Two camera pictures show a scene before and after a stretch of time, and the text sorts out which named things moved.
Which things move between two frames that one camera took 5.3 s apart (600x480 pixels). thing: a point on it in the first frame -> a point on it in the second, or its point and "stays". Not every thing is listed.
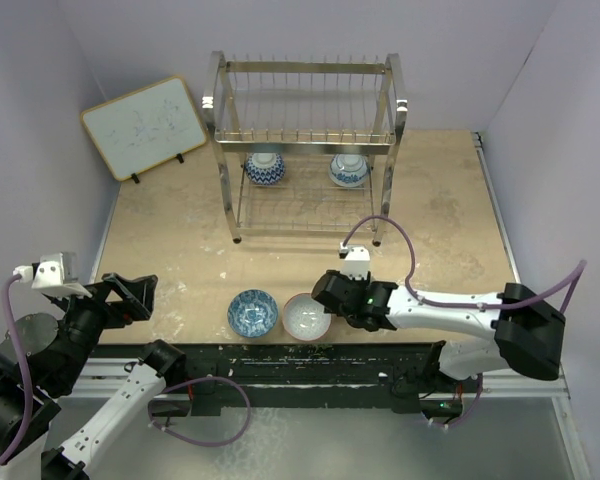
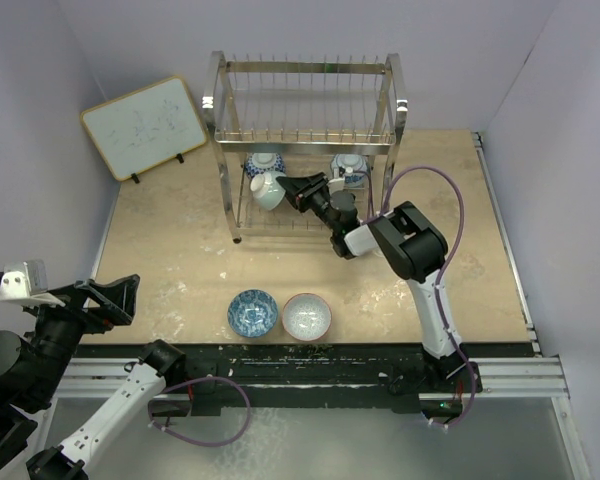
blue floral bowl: (348, 170) stays
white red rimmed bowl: (304, 319) stays
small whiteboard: (145, 128) stays
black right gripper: (363, 283) -> (304, 189)
